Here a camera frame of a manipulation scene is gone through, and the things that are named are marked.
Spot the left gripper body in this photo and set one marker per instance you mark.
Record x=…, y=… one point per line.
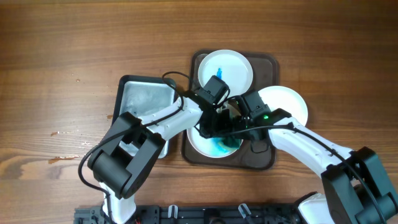
x=218, y=122

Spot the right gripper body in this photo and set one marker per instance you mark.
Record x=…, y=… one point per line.
x=240, y=122

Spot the white plate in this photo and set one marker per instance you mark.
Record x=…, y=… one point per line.
x=207, y=147
x=287, y=99
x=230, y=66

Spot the green yellow sponge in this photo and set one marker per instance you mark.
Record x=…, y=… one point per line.
x=229, y=143

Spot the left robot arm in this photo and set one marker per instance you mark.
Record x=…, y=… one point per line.
x=124, y=158

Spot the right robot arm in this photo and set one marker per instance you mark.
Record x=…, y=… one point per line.
x=357, y=188

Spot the black metal water tray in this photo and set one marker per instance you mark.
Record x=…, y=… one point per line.
x=141, y=95

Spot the white plate top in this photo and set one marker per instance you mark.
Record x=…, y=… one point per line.
x=230, y=66

